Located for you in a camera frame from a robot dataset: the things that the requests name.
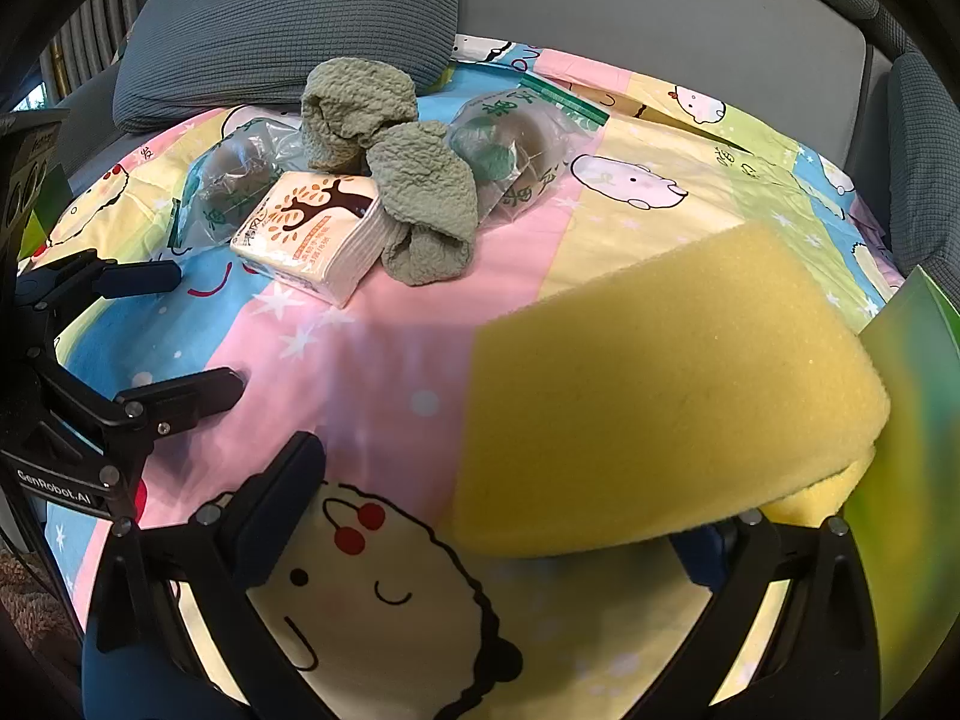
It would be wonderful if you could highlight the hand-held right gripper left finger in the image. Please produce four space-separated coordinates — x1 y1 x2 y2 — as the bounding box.
90 431 331 720

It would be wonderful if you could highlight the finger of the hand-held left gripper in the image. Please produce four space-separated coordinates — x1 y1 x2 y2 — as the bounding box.
30 349 245 466
19 249 181 308

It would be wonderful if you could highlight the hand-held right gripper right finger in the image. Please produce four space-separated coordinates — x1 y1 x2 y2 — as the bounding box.
671 506 882 720

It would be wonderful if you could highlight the clear bag of brown fruit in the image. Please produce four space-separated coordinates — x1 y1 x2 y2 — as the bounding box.
448 73 610 224
169 120 308 256

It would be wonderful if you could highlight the yellow sponge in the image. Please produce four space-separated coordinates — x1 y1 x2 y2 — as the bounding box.
450 221 893 560

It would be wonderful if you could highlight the tissue pack with tree print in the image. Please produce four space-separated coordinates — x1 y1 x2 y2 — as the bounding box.
229 171 383 308

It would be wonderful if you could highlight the green crinkled towel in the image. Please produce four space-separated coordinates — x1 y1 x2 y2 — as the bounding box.
300 56 419 173

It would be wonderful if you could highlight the grey-green sock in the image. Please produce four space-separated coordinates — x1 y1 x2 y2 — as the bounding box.
365 122 481 287

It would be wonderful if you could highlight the grey pleated curtain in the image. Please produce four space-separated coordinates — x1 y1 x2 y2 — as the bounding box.
45 0 151 102

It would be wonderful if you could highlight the cartoon printed blanket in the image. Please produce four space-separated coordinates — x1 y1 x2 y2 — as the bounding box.
15 34 912 720

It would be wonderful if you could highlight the grey-blue pillow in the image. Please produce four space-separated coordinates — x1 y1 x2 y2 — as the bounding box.
111 0 464 134

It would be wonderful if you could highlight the grey sofa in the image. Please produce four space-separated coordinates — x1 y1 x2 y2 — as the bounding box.
45 0 901 173

